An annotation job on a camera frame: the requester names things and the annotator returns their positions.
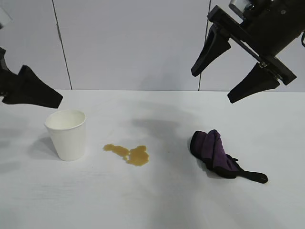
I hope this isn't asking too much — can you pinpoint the white paper cup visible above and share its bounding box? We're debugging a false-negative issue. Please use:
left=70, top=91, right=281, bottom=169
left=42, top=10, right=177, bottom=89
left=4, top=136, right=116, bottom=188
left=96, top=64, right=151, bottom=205
left=44, top=109, right=86, bottom=162

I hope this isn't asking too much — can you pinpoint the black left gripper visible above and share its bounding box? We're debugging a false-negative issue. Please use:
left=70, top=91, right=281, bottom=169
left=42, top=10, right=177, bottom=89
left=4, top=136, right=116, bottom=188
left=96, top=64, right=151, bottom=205
left=0, top=47, right=64, bottom=109

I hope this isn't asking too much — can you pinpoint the purple cloth with black trim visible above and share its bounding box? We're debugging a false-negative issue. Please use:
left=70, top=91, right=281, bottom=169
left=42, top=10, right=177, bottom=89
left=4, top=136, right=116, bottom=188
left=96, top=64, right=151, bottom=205
left=189, top=129, right=269, bottom=184

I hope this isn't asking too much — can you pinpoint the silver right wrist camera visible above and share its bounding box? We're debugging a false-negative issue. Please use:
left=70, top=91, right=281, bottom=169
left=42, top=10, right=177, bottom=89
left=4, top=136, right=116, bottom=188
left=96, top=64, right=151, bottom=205
left=228, top=0, right=254, bottom=13

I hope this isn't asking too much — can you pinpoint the brown liquid spill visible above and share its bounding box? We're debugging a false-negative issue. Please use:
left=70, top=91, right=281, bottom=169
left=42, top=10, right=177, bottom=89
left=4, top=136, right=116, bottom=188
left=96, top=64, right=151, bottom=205
left=102, top=143, right=150, bottom=167

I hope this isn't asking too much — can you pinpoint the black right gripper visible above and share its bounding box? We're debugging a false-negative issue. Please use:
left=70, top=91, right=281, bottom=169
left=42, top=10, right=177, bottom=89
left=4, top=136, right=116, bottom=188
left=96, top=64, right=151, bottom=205
left=191, top=0, right=305, bottom=104

